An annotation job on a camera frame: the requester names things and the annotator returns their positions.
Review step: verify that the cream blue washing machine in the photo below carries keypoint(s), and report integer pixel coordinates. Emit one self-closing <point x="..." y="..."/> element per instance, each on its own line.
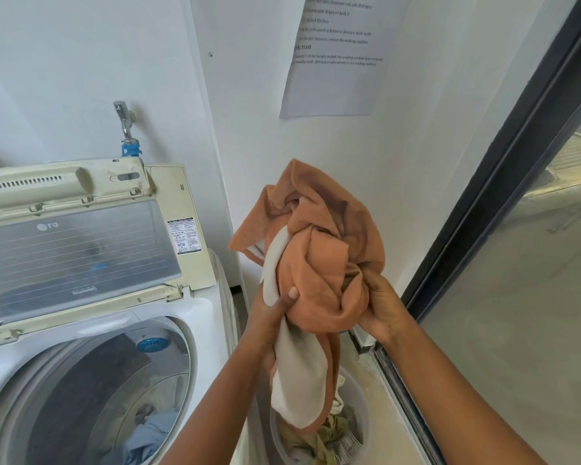
<point x="203" y="324"/>

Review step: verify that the person's left hand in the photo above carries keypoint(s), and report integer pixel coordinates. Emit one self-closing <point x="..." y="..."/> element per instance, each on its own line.
<point x="266" y="324"/>

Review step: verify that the translucent plastic laundry basket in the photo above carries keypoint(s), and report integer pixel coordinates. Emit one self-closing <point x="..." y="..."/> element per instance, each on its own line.
<point x="360" y="416"/>

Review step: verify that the orange white clothes item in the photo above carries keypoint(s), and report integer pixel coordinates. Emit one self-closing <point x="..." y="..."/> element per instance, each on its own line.
<point x="319" y="246"/>

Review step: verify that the metal water tap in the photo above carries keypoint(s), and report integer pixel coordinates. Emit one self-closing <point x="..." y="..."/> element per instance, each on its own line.
<point x="121" y="113"/>

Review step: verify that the person's right forearm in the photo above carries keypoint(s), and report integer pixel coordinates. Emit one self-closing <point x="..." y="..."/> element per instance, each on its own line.
<point x="465" y="406"/>

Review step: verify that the yellow clothes item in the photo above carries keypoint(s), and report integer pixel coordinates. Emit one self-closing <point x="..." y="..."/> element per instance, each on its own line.
<point x="329" y="431"/>

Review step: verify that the cream washing machine lid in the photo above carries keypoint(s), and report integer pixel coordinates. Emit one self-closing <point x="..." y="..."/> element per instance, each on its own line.
<point x="77" y="246"/>

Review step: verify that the white paper notice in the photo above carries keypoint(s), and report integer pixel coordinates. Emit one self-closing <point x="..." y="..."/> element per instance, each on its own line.
<point x="339" y="77"/>

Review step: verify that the person's left forearm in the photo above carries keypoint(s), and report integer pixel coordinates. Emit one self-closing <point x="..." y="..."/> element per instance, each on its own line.
<point x="213" y="416"/>

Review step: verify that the light blue clothes item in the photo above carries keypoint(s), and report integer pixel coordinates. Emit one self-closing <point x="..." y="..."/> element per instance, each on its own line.
<point x="150" y="435"/>

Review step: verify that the person's right hand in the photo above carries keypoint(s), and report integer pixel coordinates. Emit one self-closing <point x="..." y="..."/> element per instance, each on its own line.
<point x="385" y="309"/>

